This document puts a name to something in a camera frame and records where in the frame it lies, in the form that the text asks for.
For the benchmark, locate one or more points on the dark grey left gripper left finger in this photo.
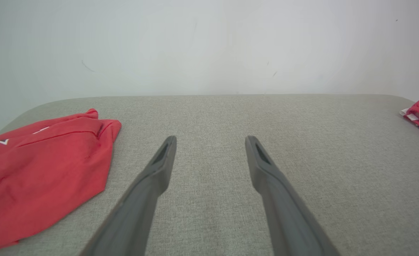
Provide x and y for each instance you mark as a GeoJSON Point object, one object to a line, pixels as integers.
{"type": "Point", "coordinates": [131, 213]}

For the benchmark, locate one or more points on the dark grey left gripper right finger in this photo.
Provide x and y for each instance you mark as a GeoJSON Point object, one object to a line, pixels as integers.
{"type": "Point", "coordinates": [291, 220]}

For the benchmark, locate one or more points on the red shorts with white stripes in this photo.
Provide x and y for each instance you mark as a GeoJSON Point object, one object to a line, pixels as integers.
{"type": "Point", "coordinates": [35, 177]}

